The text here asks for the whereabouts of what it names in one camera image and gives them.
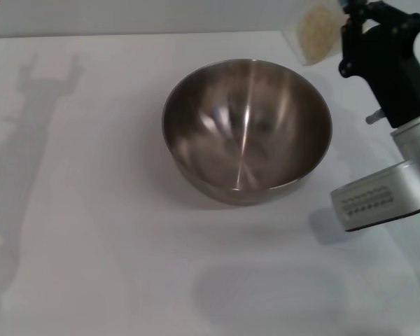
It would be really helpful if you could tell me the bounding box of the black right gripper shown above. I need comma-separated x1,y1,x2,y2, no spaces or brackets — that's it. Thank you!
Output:
337,0,420,129

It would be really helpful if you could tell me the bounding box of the uncooked rice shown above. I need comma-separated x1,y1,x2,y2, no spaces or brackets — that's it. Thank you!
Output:
298,5,340,62

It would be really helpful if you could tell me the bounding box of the clear plastic measuring cup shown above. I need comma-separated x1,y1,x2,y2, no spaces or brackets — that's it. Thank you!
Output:
283,0,348,67

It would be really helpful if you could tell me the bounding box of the stainless steel mixing bowl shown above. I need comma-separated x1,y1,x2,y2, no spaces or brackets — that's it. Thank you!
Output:
161,58,333,207

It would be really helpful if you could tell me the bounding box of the black cable with silver plug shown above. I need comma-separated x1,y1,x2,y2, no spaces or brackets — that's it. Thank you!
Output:
366,108,386,124

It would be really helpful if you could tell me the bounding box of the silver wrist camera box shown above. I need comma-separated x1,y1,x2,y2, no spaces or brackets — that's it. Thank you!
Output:
330,161,420,232

